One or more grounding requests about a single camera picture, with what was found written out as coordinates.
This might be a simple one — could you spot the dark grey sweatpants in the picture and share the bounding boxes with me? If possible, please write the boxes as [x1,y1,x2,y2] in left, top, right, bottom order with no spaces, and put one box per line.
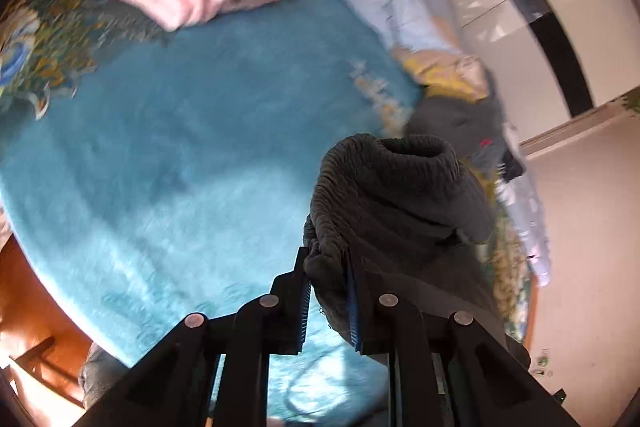
[303,134,530,366]

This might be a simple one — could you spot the orange wooden headboard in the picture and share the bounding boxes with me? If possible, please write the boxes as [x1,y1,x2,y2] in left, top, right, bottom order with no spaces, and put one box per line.
[1,237,91,426]

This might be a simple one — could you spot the teal floral bed blanket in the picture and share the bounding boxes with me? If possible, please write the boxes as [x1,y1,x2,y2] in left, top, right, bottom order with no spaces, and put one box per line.
[1,0,418,426]

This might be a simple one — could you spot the dark grey garment pile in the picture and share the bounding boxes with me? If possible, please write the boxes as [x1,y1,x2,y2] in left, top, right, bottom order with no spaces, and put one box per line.
[405,72,526,182]

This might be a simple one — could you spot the beige and yellow knit sweater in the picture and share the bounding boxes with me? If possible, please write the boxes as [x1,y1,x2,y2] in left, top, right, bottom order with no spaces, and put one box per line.
[392,46,490,104]

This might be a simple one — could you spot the white and black wardrobe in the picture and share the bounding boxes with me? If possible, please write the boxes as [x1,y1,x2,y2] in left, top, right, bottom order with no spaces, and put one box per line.
[454,0,639,140]

